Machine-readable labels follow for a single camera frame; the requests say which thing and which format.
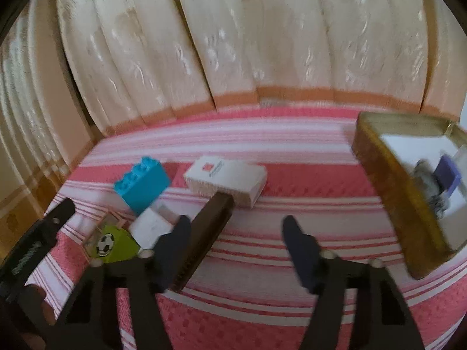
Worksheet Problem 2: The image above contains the white charger plug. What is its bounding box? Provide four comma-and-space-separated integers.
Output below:
128, 208, 176, 250

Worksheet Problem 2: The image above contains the cream curtain with orange bands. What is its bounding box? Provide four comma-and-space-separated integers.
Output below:
0, 0, 95, 219

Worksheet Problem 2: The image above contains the dark brown rectangular block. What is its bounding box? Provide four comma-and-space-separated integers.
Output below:
170, 191, 234, 294

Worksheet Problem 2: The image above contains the pink white striped cover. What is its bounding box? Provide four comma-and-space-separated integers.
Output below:
44, 107, 467, 350

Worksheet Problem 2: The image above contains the blue toy building block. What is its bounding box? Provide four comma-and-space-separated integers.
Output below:
113, 157, 172, 216

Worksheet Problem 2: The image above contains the purple cube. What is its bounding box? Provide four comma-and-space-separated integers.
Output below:
434, 155, 462, 197

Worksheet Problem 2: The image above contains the person's left hand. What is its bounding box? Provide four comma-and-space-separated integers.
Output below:
9, 286, 55, 347

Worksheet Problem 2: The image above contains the white cardboard box red logo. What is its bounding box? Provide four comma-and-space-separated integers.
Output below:
183, 155, 268, 210

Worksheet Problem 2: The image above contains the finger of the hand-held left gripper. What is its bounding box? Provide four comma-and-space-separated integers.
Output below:
34, 199, 76, 249

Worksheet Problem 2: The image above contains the golden tin box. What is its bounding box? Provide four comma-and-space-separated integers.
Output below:
351, 112, 467, 281

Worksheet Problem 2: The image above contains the green soccer ball toy block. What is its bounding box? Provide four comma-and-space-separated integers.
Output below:
94, 225, 143, 265

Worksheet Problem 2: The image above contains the cream floral curtain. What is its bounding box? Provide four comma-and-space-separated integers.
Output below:
55, 0, 467, 139

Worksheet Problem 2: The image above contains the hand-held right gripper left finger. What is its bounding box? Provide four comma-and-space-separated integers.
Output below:
55, 215, 192, 350

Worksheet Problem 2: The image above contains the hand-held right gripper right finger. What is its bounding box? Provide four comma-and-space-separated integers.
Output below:
283, 215, 426, 350

